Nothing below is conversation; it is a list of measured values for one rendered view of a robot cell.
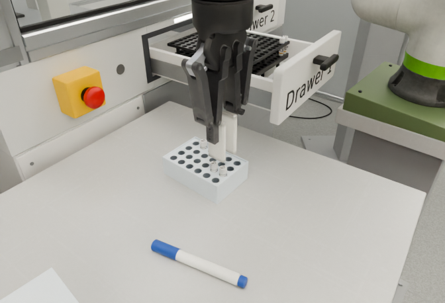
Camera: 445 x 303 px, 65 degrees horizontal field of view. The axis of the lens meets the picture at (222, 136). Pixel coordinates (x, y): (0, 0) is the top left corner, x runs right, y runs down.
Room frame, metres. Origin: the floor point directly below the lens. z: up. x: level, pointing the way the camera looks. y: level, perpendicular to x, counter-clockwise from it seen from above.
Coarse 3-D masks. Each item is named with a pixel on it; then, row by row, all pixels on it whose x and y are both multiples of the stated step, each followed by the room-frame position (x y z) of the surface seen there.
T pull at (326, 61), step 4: (316, 56) 0.67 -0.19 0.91; (320, 56) 0.67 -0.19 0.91; (324, 56) 0.67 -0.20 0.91; (332, 56) 0.66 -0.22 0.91; (336, 56) 0.67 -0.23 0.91; (316, 60) 0.65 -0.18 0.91; (320, 60) 0.65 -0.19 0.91; (324, 60) 0.65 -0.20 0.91; (328, 60) 0.64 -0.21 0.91; (332, 60) 0.65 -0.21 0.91; (336, 60) 0.67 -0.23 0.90; (320, 64) 0.65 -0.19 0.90; (324, 64) 0.62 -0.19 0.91; (328, 64) 0.63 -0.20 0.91; (332, 64) 0.65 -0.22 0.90; (320, 68) 0.62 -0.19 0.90; (324, 68) 0.62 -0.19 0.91
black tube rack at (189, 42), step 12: (192, 36) 0.83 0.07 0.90; (252, 36) 0.83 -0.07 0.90; (264, 36) 0.83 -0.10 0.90; (180, 48) 0.76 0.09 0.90; (192, 48) 0.75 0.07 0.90; (264, 48) 0.75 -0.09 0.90; (264, 60) 0.73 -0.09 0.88; (276, 60) 0.75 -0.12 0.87; (252, 72) 0.68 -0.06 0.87; (264, 72) 0.71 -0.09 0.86
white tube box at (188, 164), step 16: (192, 144) 0.53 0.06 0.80; (176, 160) 0.48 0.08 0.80; (192, 160) 0.48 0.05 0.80; (208, 160) 0.48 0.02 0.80; (240, 160) 0.48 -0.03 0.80; (176, 176) 0.46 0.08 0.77; (192, 176) 0.44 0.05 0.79; (208, 176) 0.44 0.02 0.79; (240, 176) 0.46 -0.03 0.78; (208, 192) 0.42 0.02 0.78; (224, 192) 0.42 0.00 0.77
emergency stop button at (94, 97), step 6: (90, 90) 0.55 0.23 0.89; (96, 90) 0.56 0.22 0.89; (102, 90) 0.57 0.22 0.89; (84, 96) 0.54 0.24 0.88; (90, 96) 0.54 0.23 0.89; (96, 96) 0.55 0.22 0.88; (102, 96) 0.56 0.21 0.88; (84, 102) 0.54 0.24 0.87; (90, 102) 0.54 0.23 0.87; (96, 102) 0.55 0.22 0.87; (102, 102) 0.56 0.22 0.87
